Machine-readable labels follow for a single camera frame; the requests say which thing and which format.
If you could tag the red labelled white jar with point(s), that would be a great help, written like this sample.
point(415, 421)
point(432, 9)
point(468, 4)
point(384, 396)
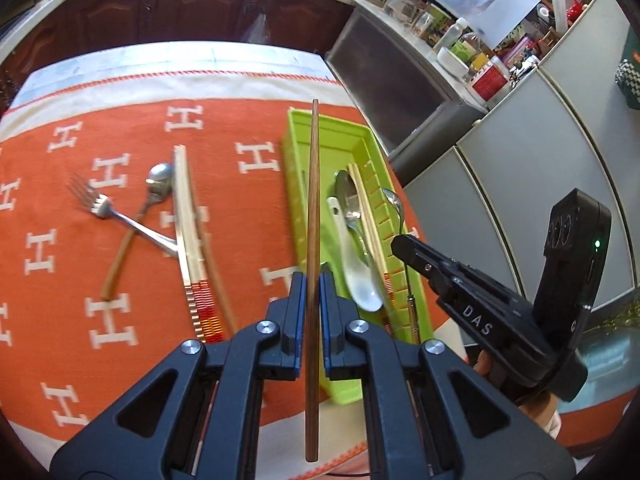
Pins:
point(490, 77)

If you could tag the clear plastic bag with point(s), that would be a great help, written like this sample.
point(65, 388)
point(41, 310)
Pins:
point(257, 30)

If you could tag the person's right hand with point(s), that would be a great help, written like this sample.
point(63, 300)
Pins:
point(537, 415)

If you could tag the white bowl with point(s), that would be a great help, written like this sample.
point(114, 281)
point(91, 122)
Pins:
point(452, 60)

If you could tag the dark wooden kitchen cabinets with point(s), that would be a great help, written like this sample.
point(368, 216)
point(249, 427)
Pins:
point(125, 15)

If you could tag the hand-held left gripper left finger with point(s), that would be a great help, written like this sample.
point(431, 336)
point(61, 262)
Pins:
point(301, 320)

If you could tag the white paper roll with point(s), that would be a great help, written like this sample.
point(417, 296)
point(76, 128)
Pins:
point(557, 10)

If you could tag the large steel spoon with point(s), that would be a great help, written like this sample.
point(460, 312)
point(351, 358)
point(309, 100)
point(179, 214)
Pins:
point(345, 190)

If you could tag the green plastic tray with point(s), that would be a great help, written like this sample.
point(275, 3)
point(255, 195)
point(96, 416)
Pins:
point(332, 145)

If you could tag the small steel spoon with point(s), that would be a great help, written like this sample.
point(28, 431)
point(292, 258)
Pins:
point(392, 200)

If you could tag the green checkered box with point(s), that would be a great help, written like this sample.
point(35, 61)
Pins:
point(630, 70)

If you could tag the white ceramic spoon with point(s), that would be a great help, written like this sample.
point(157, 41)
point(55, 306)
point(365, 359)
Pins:
point(365, 285)

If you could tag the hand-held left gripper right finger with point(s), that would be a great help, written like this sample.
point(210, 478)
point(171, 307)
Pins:
point(325, 320)

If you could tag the orange printed tablecloth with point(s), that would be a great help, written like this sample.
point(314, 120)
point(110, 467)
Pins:
point(150, 370)

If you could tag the clear bottle white cap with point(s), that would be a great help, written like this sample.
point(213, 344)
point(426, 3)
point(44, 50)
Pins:
point(452, 35)

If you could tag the grey metal cabinet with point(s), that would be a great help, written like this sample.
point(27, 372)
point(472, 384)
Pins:
point(390, 80)

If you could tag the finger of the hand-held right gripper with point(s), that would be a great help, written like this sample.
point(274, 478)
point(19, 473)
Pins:
point(410, 250)

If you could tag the grey refrigerator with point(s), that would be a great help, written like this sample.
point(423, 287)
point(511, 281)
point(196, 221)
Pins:
point(500, 170)

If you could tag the steel fork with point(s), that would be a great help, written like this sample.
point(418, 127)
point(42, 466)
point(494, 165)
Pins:
point(102, 206)

